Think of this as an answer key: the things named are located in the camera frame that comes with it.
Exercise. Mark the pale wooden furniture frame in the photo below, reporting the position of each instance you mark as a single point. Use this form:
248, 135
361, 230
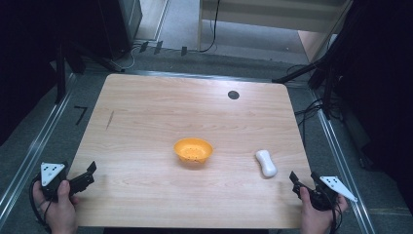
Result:
269, 16

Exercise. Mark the white bone-shaped toy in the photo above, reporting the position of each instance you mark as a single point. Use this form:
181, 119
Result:
266, 163

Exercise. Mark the black floor bracket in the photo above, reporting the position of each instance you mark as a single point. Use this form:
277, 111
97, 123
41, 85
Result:
184, 51
143, 46
158, 47

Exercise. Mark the person's left hand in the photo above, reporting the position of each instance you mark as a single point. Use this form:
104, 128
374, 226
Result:
60, 208

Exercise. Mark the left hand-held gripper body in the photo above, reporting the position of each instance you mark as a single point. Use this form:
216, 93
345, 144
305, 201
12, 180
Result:
50, 174

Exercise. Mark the dark cabinet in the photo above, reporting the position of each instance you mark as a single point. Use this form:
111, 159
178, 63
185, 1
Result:
120, 26

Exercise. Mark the black metal stand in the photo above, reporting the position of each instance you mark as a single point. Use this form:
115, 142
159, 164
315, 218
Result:
60, 74
324, 81

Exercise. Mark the person's right hand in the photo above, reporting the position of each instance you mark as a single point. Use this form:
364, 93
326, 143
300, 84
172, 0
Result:
316, 217

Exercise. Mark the orange perforated bowl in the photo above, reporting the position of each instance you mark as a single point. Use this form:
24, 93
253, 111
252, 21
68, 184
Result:
193, 150

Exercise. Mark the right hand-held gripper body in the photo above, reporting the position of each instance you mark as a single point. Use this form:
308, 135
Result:
328, 191

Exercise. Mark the black round table grommet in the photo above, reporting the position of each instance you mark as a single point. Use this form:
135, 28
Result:
233, 95

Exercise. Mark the metal floor rail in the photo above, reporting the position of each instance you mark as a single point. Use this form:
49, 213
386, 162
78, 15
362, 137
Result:
341, 162
32, 152

